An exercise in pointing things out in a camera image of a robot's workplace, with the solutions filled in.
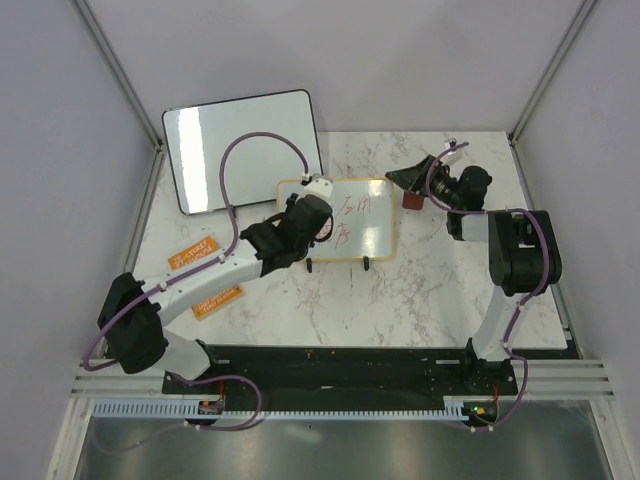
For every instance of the left aluminium frame post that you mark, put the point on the left aluminium frame post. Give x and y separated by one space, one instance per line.
106 51

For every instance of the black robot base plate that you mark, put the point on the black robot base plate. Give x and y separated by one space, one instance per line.
342 378

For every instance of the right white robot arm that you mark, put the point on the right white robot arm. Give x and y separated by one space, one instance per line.
523 256

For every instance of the orange treehouse book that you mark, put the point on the orange treehouse book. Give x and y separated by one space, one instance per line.
202 248

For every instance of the right aluminium frame post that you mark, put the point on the right aluminium frame post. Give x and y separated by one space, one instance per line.
567 41

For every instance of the white slotted cable duct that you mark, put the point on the white slotted cable duct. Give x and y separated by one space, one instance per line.
197 410

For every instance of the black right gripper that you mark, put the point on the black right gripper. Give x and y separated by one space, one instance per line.
413 178

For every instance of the yellow framed small whiteboard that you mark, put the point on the yellow framed small whiteboard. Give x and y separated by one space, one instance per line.
363 223

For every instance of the red block eraser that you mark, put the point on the red block eraser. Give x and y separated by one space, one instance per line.
412 201

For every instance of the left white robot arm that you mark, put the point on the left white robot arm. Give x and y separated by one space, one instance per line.
136 313

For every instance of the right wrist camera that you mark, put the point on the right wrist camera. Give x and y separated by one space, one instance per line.
453 149

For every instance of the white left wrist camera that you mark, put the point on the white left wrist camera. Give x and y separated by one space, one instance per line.
317 185

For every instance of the aluminium frame post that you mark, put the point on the aluminium frame post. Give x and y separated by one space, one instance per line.
106 51
567 41

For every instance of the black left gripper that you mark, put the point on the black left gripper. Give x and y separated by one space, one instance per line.
290 203

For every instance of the black framed large whiteboard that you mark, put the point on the black framed large whiteboard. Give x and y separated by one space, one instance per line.
197 137

